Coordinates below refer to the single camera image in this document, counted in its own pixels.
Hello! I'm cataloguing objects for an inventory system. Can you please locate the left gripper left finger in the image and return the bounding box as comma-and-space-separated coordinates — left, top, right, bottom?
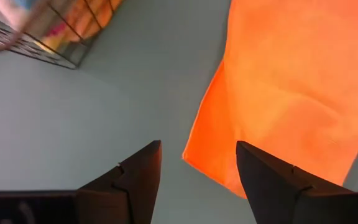
0, 139, 163, 224

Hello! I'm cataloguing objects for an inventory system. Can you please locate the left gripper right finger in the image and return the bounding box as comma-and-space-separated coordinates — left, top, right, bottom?
236, 140, 358, 224

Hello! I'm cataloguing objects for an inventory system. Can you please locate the metal wire basket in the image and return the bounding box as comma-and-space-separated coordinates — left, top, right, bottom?
0, 0, 124, 70

